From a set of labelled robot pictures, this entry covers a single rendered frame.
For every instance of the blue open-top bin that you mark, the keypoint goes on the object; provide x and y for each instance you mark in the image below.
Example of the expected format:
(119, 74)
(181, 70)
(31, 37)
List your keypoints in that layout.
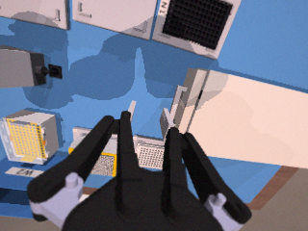
(17, 175)

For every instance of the black multiwell plate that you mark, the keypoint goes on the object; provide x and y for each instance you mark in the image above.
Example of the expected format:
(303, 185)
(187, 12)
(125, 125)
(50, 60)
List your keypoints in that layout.
(197, 21)

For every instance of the blue bench mat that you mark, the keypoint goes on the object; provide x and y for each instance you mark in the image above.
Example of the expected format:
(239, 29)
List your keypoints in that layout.
(103, 71)

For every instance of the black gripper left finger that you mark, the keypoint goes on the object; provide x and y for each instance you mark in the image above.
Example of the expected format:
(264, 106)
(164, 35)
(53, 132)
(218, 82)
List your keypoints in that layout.
(55, 192)

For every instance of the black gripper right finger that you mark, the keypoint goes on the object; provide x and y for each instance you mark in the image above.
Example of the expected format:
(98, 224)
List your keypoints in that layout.
(230, 211)

